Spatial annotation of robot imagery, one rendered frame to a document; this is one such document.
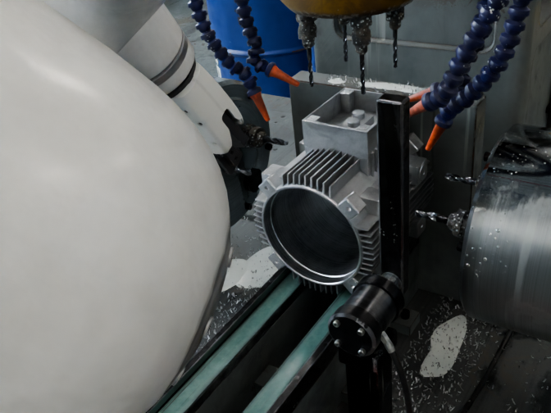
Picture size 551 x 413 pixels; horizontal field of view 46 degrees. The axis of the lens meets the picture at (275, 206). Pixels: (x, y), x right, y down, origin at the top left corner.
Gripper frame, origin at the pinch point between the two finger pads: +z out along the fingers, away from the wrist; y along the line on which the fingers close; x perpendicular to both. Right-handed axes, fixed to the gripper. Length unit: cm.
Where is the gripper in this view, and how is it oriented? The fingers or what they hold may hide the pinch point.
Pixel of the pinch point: (225, 155)
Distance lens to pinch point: 78.8
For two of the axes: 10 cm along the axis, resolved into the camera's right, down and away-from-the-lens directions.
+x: 4.2, -8.5, 3.2
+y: 8.3, 2.2, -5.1
